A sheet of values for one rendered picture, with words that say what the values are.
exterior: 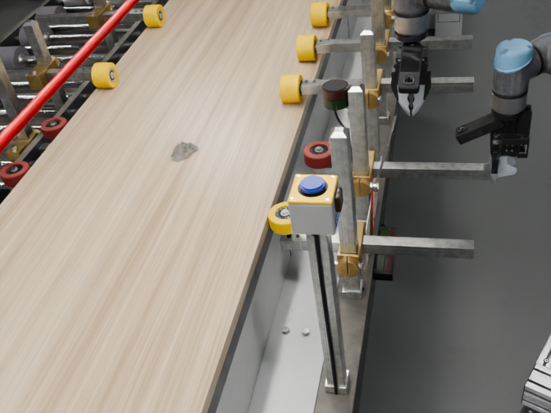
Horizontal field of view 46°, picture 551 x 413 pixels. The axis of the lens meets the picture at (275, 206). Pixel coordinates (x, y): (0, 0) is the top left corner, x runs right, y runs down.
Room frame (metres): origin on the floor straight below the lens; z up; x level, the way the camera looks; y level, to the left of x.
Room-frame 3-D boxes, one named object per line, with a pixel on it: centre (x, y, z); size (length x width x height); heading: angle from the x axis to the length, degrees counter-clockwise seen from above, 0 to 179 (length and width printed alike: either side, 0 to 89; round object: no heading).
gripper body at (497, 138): (1.21, -0.56, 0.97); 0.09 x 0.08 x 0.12; 71
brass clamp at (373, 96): (1.54, -0.31, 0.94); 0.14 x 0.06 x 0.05; 161
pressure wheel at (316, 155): (1.35, -0.13, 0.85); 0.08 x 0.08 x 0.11
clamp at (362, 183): (1.30, -0.23, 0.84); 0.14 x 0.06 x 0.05; 161
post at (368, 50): (1.52, -0.31, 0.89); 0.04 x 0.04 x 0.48; 71
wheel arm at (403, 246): (1.06, -0.21, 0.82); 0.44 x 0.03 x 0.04; 71
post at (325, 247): (0.79, -0.06, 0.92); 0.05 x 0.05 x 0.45; 71
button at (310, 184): (0.80, -0.06, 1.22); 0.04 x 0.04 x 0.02
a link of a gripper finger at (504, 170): (1.19, -0.55, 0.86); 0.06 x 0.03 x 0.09; 71
